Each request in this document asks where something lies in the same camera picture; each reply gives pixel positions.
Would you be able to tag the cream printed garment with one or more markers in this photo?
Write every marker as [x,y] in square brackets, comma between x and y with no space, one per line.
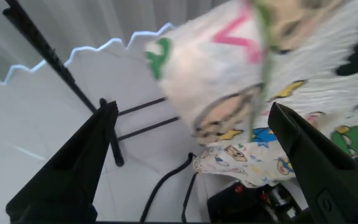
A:
[213,62]

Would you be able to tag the black clothes rack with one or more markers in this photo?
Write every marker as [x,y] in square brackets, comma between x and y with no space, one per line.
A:
[42,46]

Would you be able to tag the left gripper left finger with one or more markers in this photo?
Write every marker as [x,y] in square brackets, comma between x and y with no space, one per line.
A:
[70,174]

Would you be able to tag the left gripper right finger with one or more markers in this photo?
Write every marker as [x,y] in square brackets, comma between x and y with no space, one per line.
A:
[331,174]

